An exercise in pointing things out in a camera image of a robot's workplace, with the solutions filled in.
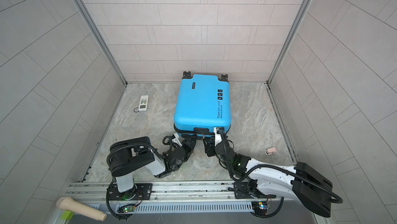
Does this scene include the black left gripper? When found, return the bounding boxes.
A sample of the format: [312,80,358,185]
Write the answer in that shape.
[173,135,198,172]

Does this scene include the blue suitcase black lining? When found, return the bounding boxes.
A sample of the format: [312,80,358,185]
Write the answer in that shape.
[174,71,231,137]

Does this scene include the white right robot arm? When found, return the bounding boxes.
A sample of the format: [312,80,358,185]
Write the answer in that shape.
[203,127,343,218]

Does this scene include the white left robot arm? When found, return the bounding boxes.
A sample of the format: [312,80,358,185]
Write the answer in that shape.
[106,133,197,193]

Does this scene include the small pink white gadget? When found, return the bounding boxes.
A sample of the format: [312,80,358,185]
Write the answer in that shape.
[265,147,278,155]

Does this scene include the right circuit board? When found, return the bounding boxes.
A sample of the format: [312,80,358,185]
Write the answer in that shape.
[251,201,269,216]

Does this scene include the circuit board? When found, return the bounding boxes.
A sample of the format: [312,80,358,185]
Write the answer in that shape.
[251,201,269,216]
[117,204,136,214]

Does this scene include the white remote with barcode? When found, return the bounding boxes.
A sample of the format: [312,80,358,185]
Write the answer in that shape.
[138,95,149,112]

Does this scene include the left circuit board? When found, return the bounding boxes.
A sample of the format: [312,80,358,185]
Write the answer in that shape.
[117,204,136,214]

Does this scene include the green sticky block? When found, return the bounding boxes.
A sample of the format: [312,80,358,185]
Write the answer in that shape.
[61,210,74,220]

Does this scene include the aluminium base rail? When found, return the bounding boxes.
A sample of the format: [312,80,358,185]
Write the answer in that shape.
[63,181,280,215]

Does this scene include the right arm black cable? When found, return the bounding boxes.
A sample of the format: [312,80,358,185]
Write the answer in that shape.
[218,127,343,219]

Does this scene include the beige handle tool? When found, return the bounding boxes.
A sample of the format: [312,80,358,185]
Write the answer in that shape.
[55,197,108,222]

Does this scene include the aluminium corner post right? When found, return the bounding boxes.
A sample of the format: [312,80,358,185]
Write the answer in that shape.
[267,0,312,85]

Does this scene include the aluminium corner post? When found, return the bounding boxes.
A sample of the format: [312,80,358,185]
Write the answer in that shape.
[267,0,312,85]
[72,0,128,86]

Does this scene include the aluminium corner post left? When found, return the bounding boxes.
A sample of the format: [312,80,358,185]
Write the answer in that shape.
[72,0,128,86]

